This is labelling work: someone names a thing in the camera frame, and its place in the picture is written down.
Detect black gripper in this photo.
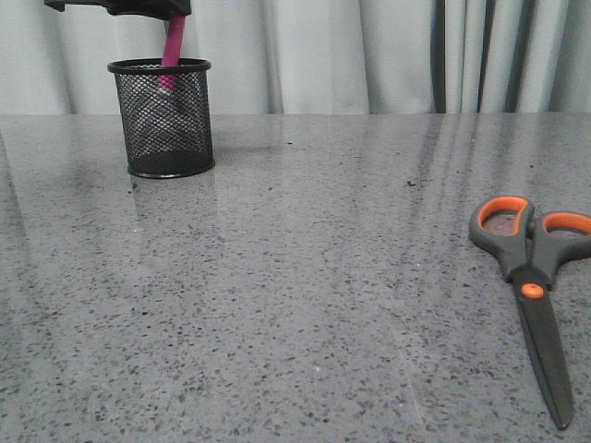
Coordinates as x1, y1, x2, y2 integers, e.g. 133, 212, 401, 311
43, 0, 192, 20

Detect pink pen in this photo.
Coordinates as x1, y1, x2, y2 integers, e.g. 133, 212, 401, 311
158, 13, 186, 94

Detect grey and orange scissors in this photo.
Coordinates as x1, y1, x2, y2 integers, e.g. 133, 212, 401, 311
469, 196, 590, 430

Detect grey curtain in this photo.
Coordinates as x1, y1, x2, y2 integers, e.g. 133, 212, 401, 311
1, 1, 590, 114

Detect black mesh pen cup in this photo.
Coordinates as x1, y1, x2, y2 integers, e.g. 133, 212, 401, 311
106, 57, 216, 179

